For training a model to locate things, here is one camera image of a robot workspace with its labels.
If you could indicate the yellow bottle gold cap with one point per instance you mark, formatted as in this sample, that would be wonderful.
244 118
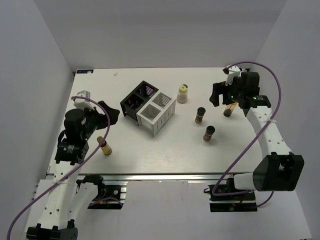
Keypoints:
104 146

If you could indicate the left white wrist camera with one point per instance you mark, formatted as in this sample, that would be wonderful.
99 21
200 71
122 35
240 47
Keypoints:
83 102

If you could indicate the black two-slot organizer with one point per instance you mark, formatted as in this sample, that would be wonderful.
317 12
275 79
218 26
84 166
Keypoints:
137 98

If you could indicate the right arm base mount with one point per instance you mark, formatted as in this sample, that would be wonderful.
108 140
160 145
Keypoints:
231 204

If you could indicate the white two-slot organizer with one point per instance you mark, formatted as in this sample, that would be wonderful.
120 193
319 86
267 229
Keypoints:
156 112

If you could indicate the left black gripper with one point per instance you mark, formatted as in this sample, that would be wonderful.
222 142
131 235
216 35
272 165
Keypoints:
102 118

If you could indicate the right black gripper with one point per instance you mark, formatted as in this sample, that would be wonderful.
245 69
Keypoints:
220 88

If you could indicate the left blue table sticker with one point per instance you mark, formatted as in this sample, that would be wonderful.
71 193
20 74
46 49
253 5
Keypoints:
84 71

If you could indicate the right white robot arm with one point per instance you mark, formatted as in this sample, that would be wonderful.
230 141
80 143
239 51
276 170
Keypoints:
279 169

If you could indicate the aluminium table front rail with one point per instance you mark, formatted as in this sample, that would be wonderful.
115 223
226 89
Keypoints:
159 176

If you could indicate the amber bottle orange cap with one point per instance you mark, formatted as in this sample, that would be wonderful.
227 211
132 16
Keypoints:
229 109

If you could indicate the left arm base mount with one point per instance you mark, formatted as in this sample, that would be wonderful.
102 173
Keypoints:
111 197

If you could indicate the brown spice bottle black cap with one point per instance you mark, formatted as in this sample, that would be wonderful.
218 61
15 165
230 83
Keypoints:
200 114

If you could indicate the white bottle yellow cap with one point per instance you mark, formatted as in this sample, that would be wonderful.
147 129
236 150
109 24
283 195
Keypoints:
182 95

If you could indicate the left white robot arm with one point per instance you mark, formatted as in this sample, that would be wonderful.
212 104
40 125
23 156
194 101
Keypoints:
63 207

